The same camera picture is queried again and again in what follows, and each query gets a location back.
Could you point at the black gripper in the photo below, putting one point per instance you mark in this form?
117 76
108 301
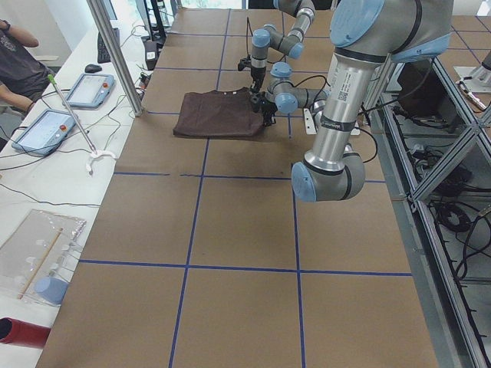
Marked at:
256 73
267 107

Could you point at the brown t-shirt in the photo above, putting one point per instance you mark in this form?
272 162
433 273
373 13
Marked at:
218 114

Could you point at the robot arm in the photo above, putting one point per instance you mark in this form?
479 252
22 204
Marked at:
364 34
290 45

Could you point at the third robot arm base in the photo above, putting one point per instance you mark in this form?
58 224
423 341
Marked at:
475 79

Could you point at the black keyboard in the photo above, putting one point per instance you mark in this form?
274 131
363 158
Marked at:
103 55

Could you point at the far teach pendant tablet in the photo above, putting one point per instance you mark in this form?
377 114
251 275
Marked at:
90 90

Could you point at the teach pendant tablet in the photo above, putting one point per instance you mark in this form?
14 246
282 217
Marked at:
45 134
90 90

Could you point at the black computer mouse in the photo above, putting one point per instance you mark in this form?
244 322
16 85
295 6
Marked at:
92 68

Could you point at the metal grabber stick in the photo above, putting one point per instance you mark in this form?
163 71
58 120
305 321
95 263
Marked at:
95 153

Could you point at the near teach pendant tablet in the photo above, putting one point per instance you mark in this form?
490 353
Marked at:
45 134

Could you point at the seated person operator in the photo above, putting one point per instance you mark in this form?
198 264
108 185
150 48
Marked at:
23 78

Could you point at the clear plastic bag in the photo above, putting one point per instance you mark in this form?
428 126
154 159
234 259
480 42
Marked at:
44 244

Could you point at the blue plastic cup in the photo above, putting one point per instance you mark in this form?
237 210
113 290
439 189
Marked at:
51 289

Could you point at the red cylinder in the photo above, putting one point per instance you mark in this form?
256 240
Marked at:
23 334

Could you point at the aluminium frame post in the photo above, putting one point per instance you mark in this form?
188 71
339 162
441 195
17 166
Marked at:
102 21

